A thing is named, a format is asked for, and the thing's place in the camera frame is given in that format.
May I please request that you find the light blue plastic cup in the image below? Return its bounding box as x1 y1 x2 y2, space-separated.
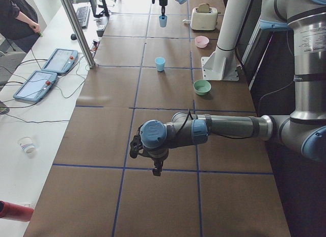
155 57 166 72

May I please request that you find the cream toaster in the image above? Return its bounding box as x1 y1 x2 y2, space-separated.
190 7 218 31

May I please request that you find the toast slice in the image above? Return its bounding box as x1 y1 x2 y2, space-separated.
198 3 210 13

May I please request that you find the pink bowl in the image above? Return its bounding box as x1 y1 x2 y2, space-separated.
195 36 209 48

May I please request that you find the black monitor stand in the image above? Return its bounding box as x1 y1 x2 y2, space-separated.
89 0 110 18

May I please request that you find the green bowl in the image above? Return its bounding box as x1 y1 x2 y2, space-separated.
193 80 211 96

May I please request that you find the black keyboard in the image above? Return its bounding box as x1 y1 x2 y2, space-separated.
76 6 90 29

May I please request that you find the white pole with base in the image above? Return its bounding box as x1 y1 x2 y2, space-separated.
201 0 251 81

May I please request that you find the upper blue teach pendant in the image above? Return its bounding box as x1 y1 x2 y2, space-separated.
42 48 78 75

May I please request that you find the blue teach pendant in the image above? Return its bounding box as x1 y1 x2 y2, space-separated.
42 48 78 75
13 70 58 102

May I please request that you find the white paper cup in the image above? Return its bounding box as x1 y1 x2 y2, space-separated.
17 137 35 154

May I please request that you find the lower blue teach pendant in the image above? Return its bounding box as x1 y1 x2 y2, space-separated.
13 70 58 102

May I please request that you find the person in dark clothes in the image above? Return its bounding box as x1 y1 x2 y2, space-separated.
1 0 41 53

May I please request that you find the red cylinder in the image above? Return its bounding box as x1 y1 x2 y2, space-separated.
1 201 34 222

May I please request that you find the aluminium frame post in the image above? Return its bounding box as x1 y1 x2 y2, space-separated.
61 0 95 69

